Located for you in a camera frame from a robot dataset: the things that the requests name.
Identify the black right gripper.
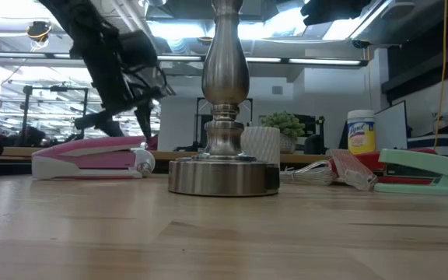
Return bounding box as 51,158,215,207
300,0,419,50

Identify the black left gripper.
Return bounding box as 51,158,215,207
74,30,177,138

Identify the white lightbulb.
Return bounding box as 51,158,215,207
133,148,156,178

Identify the silver metal table lamp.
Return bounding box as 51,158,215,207
167,0,281,198

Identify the pink white stapler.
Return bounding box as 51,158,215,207
31,135,147,180

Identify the person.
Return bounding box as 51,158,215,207
24,125,48,147

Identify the potted green succulent plant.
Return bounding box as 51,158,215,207
261,110,307,155

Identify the Lysol wipes canister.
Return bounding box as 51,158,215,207
347,109,376,156

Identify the whiteboard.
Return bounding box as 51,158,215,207
374,100,409,152

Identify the white ribbed pen cup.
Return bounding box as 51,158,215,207
240,126,282,166

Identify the red stapler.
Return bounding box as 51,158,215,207
327,147,439,186

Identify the navy white striped bin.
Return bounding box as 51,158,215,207
406,133,448,159

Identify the mint green stapler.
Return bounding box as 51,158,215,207
373,149,448,198

